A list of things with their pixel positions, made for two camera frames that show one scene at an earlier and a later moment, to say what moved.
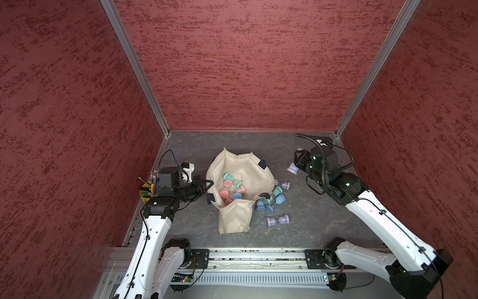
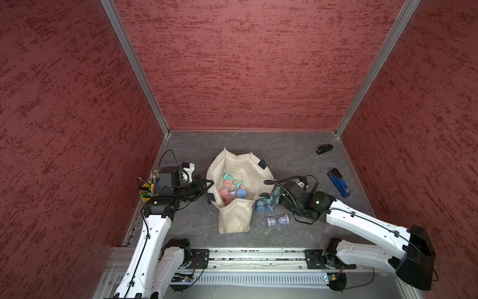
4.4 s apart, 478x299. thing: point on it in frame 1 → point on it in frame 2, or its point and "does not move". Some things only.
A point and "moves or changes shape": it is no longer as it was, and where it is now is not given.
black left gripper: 200,189 does not move
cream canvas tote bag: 254,177 does not move
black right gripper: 300,161 → 284,202
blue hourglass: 237,196 moves or changes shape
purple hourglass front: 271,222 does not move
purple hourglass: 293,169 → 233,195
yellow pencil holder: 146,192 does not move
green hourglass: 228,177 does not move
